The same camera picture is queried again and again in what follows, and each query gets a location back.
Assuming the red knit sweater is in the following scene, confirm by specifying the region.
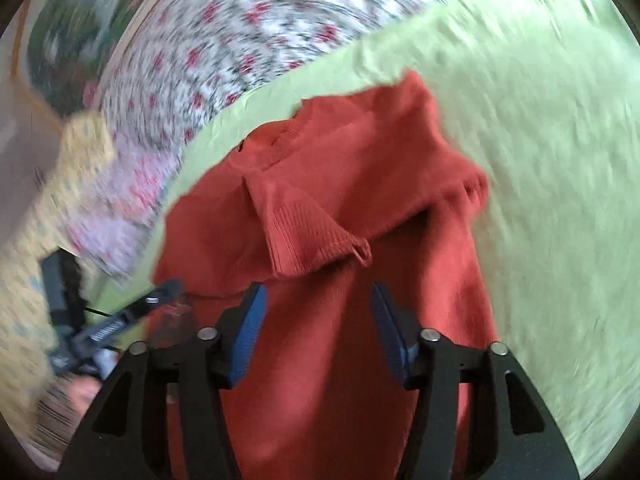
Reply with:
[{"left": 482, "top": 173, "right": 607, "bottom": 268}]
[{"left": 153, "top": 72, "right": 497, "bottom": 479}]

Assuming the person's left hand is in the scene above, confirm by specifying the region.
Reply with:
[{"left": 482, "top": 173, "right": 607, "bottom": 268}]
[{"left": 67, "top": 376, "right": 102, "bottom": 418}]

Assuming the pink purple floral pillow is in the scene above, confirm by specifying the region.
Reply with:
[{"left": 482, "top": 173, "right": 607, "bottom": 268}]
[{"left": 63, "top": 133, "right": 181, "bottom": 280}]

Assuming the yellow cartoon print pillow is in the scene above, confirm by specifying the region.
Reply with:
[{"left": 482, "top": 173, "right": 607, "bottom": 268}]
[{"left": 1, "top": 112, "right": 116, "bottom": 440}]

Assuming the framed landscape painting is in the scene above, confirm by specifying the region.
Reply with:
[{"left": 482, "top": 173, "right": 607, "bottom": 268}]
[{"left": 10, "top": 0, "right": 157, "bottom": 122}]

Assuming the white floral quilt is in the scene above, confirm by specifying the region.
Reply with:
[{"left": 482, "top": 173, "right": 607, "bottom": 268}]
[{"left": 101, "top": 0, "right": 447, "bottom": 148}]

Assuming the green bed sheet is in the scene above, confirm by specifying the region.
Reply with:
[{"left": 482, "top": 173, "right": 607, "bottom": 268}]
[{"left": 99, "top": 0, "right": 639, "bottom": 479}]

